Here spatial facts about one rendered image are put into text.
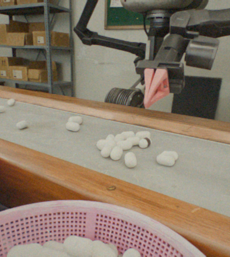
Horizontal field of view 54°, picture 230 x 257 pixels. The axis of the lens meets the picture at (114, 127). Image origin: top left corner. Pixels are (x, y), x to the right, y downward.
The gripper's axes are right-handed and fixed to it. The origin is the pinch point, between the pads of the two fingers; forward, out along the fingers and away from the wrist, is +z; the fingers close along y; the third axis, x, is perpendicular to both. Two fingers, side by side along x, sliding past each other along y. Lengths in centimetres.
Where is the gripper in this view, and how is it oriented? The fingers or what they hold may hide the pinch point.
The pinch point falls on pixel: (147, 103)
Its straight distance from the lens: 46.7
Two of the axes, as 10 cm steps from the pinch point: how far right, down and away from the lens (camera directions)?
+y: 8.6, 1.8, -4.7
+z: -4.2, 7.8, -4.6
